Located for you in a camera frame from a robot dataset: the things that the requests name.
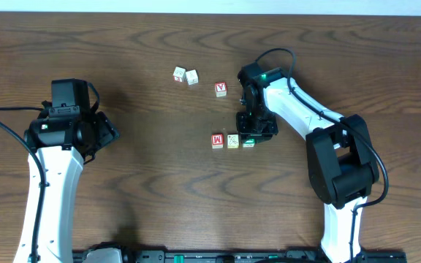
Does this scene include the white block red side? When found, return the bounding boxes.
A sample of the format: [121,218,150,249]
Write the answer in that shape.
[173,66,186,83]

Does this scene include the red M letter block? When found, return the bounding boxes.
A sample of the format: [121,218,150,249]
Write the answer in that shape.
[211,134,224,149]

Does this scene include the red A letter block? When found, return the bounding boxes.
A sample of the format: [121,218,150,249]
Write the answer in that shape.
[214,82,227,97]

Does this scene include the white letter block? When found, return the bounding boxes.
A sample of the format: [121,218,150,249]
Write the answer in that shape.
[185,69,199,85]

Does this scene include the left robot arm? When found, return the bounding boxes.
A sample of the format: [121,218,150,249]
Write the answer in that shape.
[14,79,119,262]

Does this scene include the green picture block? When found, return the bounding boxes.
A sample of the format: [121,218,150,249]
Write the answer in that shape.
[242,139,255,148]

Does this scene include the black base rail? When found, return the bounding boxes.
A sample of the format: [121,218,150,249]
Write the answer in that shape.
[72,249,408,263]

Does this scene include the cream picture block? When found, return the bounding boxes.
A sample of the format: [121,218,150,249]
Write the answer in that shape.
[227,134,240,149]

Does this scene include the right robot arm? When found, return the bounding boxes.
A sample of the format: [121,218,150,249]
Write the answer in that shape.
[236,62,379,262]

